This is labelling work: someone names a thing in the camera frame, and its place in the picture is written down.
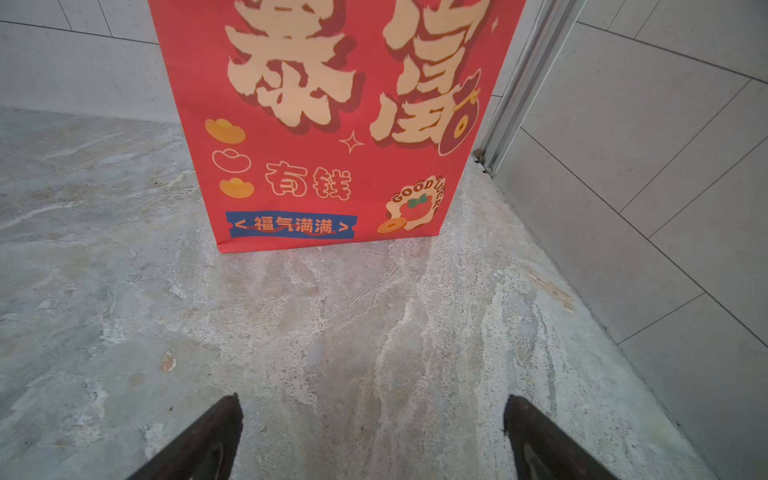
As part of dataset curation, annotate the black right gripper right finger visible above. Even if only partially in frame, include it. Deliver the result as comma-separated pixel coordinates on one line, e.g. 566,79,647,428
503,395,617,480

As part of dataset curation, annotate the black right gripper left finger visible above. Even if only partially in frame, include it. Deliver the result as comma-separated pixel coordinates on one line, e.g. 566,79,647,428
128,393,243,480

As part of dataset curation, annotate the aluminium corner post right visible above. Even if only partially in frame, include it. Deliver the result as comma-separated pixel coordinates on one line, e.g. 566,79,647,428
472,0,585,176

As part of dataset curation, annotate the red paper gift bag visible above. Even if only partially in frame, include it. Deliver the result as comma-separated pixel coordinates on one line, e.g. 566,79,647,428
149,0,524,253

